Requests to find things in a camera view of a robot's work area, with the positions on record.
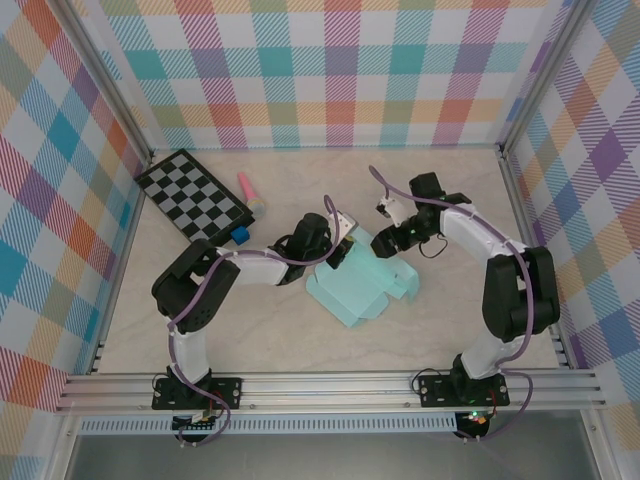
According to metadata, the light teal paper box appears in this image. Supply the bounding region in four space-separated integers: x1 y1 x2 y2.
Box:
305 227 421 330

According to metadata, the pink toy microphone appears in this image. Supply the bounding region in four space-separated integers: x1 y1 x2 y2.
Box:
236 172 267 215

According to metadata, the black grey checkerboard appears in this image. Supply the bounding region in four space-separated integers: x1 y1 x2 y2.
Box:
134 148 257 246

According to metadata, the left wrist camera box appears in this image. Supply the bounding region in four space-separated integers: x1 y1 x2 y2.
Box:
332 209 360 236

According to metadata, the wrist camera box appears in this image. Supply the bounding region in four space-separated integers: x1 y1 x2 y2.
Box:
375 196 409 227
332 209 360 236

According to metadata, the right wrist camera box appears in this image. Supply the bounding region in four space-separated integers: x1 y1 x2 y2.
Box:
375 196 409 227

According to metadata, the right aluminium floor rail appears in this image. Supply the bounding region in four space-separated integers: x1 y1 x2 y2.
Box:
499 149 571 370

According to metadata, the aluminium floor rail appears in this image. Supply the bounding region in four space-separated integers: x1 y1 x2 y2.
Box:
499 149 571 370
88 157 154 375

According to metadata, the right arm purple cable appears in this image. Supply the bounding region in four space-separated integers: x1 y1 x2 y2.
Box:
368 165 534 444

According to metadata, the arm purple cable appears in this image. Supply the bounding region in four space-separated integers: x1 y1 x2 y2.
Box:
167 194 346 447
368 165 534 444

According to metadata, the long aluminium mounting rail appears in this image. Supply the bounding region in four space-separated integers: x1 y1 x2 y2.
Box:
54 368 607 414

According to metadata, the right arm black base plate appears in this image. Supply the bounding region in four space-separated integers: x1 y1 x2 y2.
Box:
417 373 510 409

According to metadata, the slotted grey cable duct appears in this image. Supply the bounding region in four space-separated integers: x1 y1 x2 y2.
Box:
77 417 459 435

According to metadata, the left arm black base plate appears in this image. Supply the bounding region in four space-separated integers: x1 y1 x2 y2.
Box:
151 377 244 411

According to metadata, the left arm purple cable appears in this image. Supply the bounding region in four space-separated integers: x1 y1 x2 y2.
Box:
167 194 346 447

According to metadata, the left aluminium floor rail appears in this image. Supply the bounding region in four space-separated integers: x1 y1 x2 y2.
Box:
88 157 154 375

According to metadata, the right aluminium frame post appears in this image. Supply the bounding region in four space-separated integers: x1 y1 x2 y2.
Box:
498 0 596 159

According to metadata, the aluminium frame post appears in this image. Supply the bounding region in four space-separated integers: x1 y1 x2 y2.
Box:
49 0 154 165
498 0 596 159

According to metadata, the left aluminium frame post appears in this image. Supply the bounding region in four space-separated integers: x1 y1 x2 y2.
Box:
49 0 154 165

